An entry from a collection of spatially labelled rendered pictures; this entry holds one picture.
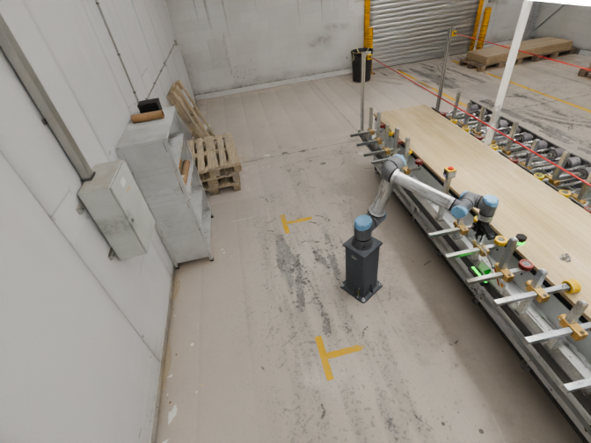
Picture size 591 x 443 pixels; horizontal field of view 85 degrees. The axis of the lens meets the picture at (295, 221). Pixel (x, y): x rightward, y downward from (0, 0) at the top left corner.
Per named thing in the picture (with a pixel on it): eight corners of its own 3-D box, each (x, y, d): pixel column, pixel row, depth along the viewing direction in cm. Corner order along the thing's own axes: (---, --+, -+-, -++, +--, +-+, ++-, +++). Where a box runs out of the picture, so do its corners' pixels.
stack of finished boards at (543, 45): (571, 48, 814) (574, 40, 803) (485, 64, 786) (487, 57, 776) (546, 43, 873) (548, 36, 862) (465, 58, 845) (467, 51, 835)
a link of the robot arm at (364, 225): (350, 236, 284) (350, 221, 273) (361, 226, 293) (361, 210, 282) (365, 243, 275) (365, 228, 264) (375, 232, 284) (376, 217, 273)
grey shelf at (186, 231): (176, 269, 375) (114, 148, 278) (181, 222, 445) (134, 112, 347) (214, 260, 379) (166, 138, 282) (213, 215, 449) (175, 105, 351)
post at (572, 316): (547, 353, 192) (584, 305, 162) (543, 348, 195) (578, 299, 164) (552, 352, 192) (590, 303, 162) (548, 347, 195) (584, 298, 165)
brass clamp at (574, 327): (574, 341, 170) (579, 336, 167) (554, 320, 180) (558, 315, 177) (585, 338, 170) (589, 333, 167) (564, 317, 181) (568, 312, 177)
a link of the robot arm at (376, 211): (360, 223, 292) (383, 156, 236) (370, 214, 301) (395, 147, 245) (374, 232, 286) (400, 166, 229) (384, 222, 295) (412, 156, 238)
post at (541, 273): (515, 321, 213) (543, 272, 183) (512, 316, 216) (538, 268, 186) (521, 320, 213) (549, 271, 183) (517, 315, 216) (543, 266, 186)
